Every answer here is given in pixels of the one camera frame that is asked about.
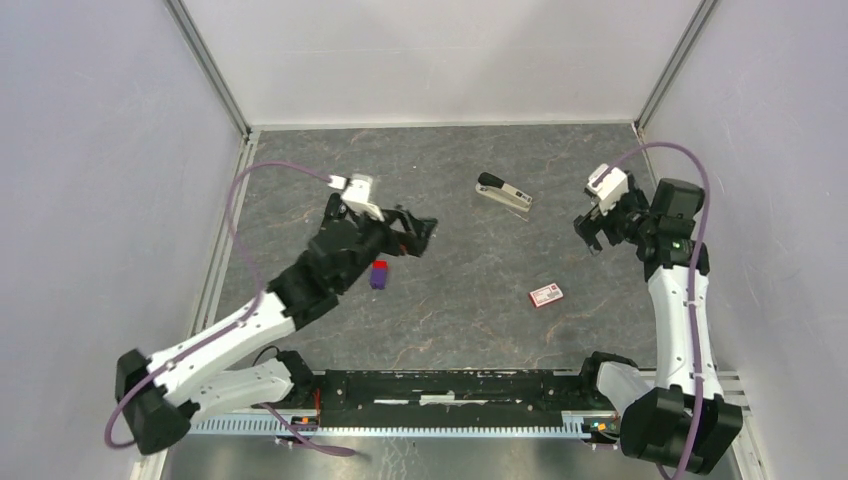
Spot black stapler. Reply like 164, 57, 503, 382
321, 193, 348, 228

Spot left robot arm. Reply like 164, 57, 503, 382
104, 203, 438, 455

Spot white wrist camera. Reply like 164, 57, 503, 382
584, 163, 629, 216
328, 174, 385, 222

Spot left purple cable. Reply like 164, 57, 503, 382
103, 161, 359, 458

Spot white cable duct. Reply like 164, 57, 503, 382
189, 412, 591, 440

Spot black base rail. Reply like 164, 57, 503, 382
317, 369, 613, 429

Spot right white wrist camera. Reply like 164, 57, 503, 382
584, 163, 629, 216

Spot purple cable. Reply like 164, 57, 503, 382
592, 141, 712, 480
103, 161, 359, 458

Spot red white staple box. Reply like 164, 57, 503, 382
528, 283, 564, 308

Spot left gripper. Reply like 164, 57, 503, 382
336, 204, 438, 293

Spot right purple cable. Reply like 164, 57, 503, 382
592, 141, 712, 480

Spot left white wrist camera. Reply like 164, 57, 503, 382
328, 174, 385, 222

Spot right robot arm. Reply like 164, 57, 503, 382
574, 166, 743, 475

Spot purple red block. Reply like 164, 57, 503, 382
369, 260, 389, 290

